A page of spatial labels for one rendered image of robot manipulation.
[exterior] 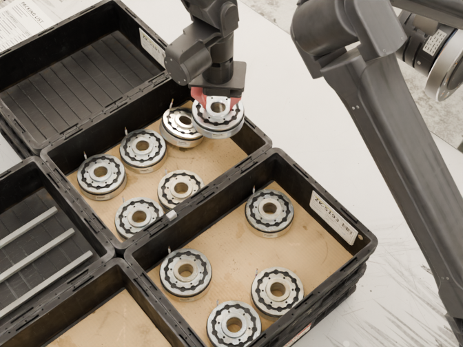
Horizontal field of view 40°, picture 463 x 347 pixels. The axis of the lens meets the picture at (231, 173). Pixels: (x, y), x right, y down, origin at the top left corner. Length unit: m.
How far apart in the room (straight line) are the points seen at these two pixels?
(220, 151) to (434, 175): 0.84
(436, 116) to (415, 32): 1.48
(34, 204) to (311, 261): 0.60
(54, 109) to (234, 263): 0.58
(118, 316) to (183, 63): 0.51
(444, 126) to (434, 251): 2.02
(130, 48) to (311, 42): 1.06
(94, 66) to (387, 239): 0.83
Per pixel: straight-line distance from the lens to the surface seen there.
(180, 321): 1.15
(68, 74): 1.63
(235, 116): 1.23
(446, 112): 2.75
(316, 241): 1.34
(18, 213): 1.42
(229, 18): 1.03
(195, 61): 1.05
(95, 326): 1.27
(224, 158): 1.43
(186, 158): 1.43
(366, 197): 1.57
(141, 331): 1.25
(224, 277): 1.29
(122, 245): 1.22
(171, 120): 1.43
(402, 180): 0.66
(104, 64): 1.64
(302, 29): 0.65
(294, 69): 1.79
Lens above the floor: 2.00
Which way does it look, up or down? 56 degrees down
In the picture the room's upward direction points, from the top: 2 degrees clockwise
